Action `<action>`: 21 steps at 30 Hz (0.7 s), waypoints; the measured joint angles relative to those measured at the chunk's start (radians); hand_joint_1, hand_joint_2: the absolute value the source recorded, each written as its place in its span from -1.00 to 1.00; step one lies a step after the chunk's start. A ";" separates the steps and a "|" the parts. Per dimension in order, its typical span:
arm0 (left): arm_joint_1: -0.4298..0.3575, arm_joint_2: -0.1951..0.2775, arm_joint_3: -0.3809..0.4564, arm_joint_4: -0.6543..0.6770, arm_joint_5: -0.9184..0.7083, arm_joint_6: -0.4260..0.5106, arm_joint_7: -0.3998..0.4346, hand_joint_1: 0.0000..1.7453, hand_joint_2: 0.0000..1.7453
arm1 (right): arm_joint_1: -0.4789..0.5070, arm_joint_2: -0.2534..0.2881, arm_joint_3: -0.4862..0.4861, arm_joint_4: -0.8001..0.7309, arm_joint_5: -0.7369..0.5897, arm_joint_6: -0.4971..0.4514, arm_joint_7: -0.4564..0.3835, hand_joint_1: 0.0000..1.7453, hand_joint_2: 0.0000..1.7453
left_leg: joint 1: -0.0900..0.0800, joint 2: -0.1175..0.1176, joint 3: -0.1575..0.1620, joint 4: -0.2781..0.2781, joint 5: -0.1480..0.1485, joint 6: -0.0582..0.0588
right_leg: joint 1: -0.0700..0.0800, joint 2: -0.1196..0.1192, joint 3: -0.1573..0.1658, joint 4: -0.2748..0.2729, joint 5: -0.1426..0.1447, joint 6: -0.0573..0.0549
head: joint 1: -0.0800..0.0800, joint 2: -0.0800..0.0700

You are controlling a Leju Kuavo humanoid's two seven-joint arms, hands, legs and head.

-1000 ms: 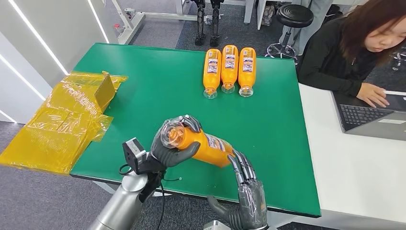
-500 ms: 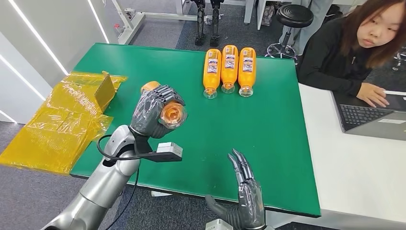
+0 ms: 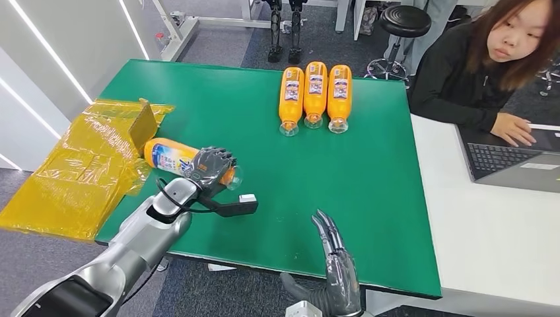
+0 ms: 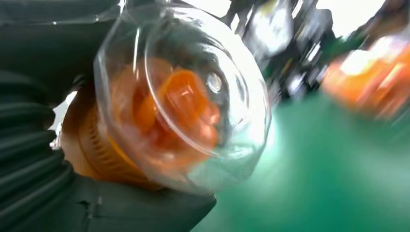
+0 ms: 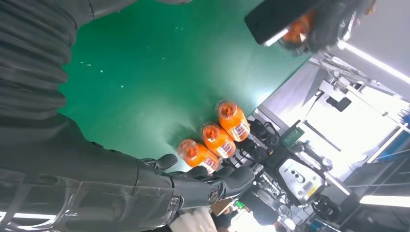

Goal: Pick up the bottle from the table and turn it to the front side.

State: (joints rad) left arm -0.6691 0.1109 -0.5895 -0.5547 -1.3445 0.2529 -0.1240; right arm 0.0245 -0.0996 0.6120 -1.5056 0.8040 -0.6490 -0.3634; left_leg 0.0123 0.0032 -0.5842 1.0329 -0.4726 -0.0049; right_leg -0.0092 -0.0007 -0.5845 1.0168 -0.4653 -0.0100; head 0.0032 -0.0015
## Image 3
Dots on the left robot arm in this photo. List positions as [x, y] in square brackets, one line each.
[140, 240]

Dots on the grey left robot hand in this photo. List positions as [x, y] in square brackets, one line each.
[210, 173]

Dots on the black robot leg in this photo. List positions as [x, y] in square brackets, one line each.
[296, 30]
[275, 30]

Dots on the chrome chair base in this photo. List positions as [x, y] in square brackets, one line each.
[549, 76]

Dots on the beige bag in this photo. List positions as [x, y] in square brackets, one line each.
[369, 19]

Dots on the black round stool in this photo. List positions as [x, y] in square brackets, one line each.
[404, 19]

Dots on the yellow taped cardboard box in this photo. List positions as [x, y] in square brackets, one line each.
[78, 175]

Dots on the orange juice bottle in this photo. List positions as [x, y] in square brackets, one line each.
[170, 157]
[291, 103]
[340, 98]
[315, 94]

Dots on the white desk leg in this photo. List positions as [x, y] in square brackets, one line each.
[342, 15]

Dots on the small clear bottle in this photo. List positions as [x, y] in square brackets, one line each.
[162, 43]

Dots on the person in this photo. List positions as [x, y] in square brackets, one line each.
[450, 78]

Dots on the green table mat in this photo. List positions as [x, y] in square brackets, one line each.
[306, 183]

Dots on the grey laptop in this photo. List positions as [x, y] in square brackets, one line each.
[503, 159]

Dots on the person's right forearm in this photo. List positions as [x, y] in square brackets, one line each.
[455, 116]

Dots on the white light strip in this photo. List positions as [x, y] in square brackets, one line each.
[30, 110]
[9, 162]

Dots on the white metal frame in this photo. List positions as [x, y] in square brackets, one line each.
[181, 41]

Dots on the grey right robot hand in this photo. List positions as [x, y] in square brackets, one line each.
[343, 280]

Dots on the person's right hand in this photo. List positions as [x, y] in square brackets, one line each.
[514, 129]

